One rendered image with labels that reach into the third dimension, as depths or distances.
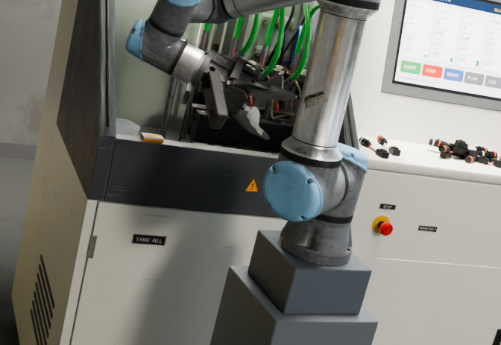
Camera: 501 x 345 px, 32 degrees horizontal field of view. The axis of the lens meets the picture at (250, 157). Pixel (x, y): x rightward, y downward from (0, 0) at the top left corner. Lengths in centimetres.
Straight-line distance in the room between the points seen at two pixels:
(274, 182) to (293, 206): 6
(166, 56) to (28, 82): 286
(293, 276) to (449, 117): 111
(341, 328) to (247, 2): 68
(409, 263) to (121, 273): 81
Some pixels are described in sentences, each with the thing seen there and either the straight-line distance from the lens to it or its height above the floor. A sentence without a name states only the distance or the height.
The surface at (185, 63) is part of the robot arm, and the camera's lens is 178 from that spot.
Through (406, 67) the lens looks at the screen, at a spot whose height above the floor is 119.
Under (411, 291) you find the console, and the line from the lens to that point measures 258.
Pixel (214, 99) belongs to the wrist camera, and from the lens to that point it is 174.
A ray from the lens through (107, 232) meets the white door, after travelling 218.
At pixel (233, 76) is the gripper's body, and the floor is 120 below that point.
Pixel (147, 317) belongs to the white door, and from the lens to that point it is 231.
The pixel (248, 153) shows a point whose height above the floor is 95.
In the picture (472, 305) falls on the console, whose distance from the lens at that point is 271.
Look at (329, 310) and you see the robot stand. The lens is 181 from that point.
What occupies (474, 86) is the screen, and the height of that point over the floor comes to 117.
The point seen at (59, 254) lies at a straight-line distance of 241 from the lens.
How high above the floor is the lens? 156
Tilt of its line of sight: 16 degrees down
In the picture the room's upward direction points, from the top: 14 degrees clockwise
